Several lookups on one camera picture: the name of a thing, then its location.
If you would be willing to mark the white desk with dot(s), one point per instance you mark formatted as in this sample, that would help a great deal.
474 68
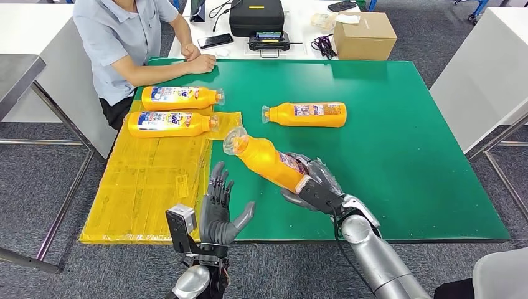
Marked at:
298 25

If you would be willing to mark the white tissue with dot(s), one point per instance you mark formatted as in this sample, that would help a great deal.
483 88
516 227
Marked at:
347 18

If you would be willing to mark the dark tablet stand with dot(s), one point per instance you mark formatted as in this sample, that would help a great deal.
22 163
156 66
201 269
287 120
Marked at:
197 10

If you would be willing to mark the blue metal frame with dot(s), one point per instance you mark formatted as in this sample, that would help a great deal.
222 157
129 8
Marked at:
478 8

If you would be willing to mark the black remote controller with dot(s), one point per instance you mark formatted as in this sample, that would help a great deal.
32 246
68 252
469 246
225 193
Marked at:
269 41

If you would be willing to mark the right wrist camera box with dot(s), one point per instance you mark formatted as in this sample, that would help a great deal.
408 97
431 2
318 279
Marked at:
319 196

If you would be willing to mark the orange detergent bottle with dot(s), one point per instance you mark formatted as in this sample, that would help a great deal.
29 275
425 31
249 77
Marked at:
264 161
173 99
288 116
165 126

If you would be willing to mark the grey table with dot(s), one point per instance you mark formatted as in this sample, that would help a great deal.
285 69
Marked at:
16 75

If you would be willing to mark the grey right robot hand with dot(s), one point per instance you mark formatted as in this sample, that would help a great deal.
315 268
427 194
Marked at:
326 175

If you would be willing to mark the person's right forearm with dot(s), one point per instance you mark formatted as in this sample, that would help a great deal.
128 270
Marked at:
152 75

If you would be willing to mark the blue post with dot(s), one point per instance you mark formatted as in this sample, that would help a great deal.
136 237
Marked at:
372 4
176 4

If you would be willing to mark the black carrying case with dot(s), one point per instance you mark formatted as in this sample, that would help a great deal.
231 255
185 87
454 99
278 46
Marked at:
256 18

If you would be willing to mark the green table mat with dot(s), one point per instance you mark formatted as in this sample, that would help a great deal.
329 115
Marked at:
412 165

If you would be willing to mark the black smartphone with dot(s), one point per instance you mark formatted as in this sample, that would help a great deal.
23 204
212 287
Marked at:
341 5
215 41

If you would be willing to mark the person's right hand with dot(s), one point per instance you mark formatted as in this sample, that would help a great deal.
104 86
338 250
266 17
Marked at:
203 64

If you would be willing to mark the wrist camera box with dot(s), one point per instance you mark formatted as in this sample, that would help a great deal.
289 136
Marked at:
181 227
319 196

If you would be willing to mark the person's left hand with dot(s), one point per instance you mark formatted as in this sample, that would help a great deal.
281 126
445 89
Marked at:
191 52

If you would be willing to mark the yellow taped board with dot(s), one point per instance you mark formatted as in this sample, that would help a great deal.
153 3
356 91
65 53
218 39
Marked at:
144 190

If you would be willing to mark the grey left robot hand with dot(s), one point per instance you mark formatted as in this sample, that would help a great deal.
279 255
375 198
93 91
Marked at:
214 223

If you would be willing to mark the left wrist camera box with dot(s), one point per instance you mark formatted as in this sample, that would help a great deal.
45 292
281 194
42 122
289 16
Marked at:
181 227

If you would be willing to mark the white table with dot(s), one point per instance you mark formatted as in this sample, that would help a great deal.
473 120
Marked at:
24 29
482 75

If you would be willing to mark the green item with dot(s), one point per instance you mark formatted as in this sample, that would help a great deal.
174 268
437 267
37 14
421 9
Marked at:
361 4

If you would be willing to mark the person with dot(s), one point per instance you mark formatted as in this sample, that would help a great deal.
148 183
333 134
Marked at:
503 276
119 37

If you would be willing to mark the person's left forearm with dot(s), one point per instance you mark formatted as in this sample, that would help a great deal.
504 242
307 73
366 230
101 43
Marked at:
181 32

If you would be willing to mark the clear plastic bag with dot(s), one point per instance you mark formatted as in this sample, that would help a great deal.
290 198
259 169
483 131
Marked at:
324 20

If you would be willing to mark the brown cardboard box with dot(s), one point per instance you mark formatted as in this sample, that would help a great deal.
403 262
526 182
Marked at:
364 39

